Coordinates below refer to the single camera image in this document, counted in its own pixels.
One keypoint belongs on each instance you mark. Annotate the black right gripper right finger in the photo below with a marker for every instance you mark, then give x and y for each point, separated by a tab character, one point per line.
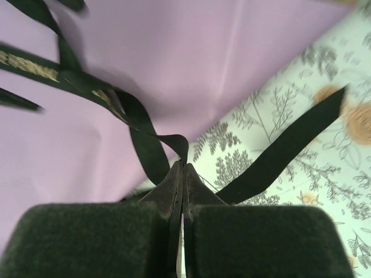
261	240

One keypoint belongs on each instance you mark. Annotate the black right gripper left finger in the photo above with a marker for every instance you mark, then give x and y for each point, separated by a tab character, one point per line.
87	240

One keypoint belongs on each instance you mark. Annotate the black ribbon with gold print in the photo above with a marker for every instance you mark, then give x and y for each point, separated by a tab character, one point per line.
290	144

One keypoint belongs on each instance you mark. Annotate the purple and pink wrapping paper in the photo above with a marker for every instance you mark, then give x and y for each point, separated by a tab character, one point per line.
174	58

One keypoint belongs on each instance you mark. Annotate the floral print tablecloth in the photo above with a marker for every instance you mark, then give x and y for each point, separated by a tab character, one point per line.
290	202

